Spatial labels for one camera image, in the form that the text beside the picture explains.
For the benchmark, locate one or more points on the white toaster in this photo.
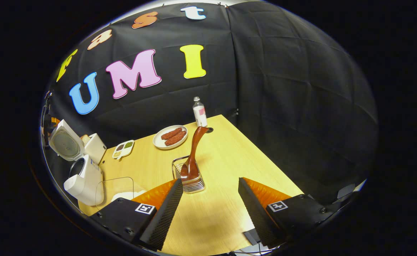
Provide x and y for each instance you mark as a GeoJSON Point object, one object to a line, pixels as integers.
{"type": "Point", "coordinates": [96, 149]}

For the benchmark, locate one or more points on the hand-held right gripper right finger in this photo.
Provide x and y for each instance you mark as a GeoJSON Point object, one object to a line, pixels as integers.
{"type": "Point", "coordinates": [256, 217]}

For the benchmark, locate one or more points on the white rice cooker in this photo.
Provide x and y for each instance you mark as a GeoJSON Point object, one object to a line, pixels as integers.
{"type": "Point", "coordinates": [84, 181]}

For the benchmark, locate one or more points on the red-brown sausage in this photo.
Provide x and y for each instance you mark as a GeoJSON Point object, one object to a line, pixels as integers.
{"type": "Point", "coordinates": [175, 138]}
{"type": "Point", "coordinates": [171, 133]}

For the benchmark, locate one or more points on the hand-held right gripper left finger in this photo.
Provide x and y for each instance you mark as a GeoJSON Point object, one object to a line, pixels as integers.
{"type": "Point", "coordinates": [162, 217]}

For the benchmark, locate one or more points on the clear bottle with pink label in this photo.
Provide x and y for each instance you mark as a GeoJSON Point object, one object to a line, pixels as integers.
{"type": "Point", "coordinates": [200, 113]}

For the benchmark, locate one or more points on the white round plate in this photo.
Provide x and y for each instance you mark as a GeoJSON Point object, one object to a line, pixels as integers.
{"type": "Point", "coordinates": [157, 142]}

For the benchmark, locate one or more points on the brown wooden spoon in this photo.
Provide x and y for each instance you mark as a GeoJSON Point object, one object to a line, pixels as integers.
{"type": "Point", "coordinates": [193, 153]}

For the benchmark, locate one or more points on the clear plastic container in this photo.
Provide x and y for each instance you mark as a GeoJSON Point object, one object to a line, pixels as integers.
{"type": "Point", "coordinates": [116, 185]}

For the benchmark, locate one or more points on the toast bread slice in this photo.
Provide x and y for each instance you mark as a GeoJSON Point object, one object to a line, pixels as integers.
{"type": "Point", "coordinates": [85, 138]}

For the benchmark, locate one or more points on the white divided dish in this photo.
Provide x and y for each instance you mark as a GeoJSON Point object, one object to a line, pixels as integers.
{"type": "Point", "coordinates": [123, 149]}

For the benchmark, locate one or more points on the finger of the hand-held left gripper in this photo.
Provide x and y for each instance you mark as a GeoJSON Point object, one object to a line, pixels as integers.
{"type": "Point", "coordinates": [54, 121]}

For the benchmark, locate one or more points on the black backdrop cloth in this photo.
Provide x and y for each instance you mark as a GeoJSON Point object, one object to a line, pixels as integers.
{"type": "Point", "coordinates": [301, 106]}

